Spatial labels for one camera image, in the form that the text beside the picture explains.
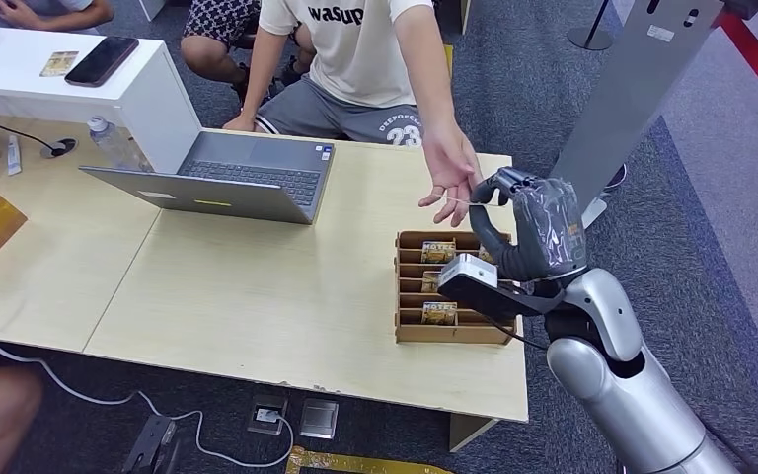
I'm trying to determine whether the grey open laptop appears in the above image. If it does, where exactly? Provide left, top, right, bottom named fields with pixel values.
left=79, top=130, right=336, bottom=226

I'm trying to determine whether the crouching person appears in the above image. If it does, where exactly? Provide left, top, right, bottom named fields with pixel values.
left=179, top=0, right=318, bottom=106

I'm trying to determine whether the black stanchion post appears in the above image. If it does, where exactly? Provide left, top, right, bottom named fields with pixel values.
left=567, top=0, right=616, bottom=51

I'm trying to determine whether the key card on shelf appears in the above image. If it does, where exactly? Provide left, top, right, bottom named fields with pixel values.
left=39, top=50, right=80, bottom=78

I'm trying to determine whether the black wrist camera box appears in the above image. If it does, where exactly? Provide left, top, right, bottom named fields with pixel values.
left=436, top=253, right=567, bottom=322

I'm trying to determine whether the grey kiosk stand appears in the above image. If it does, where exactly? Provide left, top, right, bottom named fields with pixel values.
left=549, top=0, right=725, bottom=230

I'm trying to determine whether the wooden slotted card holder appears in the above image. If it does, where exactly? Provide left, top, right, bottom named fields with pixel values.
left=394, top=228, right=519, bottom=346

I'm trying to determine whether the round black base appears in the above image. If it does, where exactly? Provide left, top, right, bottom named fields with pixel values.
left=603, top=163, right=629, bottom=193

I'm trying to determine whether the person's right hand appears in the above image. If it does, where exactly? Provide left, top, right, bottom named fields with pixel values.
left=223, top=112, right=260, bottom=133

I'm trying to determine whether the person's left hand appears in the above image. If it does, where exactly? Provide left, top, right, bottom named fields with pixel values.
left=417, top=120, right=485, bottom=229

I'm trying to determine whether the floor socket with plug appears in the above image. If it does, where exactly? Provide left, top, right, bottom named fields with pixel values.
left=247, top=395, right=289, bottom=436

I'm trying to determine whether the white desk shelf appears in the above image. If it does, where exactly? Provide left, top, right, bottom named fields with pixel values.
left=0, top=26, right=203, bottom=175

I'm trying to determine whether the white power cable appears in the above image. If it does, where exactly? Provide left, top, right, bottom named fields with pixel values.
left=0, top=275, right=295, bottom=470

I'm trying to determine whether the clear plastic water bottle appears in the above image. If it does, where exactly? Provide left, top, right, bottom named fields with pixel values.
left=86, top=116, right=151, bottom=173

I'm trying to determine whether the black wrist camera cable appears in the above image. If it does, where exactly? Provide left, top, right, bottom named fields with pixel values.
left=483, top=317, right=551, bottom=352

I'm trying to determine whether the black smartphone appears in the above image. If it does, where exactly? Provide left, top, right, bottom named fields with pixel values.
left=64, top=36, right=140, bottom=88

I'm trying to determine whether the person in front of desk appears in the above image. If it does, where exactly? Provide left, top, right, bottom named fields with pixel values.
left=223, top=0, right=485, bottom=229

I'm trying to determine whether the round desk cable grommet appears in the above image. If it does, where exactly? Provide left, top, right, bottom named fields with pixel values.
left=39, top=137, right=78, bottom=160

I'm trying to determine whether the silver floor socket plate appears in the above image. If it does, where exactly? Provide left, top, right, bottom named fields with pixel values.
left=299, top=399, right=340, bottom=440

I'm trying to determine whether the person behind white shelf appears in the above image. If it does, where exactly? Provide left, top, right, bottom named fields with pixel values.
left=0, top=0, right=115, bottom=34

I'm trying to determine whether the thin black cable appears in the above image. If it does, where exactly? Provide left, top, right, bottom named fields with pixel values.
left=0, top=106, right=66, bottom=155

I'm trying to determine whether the black floor bracket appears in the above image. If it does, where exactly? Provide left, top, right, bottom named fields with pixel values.
left=123, top=415, right=181, bottom=474

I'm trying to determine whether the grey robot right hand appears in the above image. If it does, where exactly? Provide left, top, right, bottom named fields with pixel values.
left=469, top=166, right=588, bottom=283

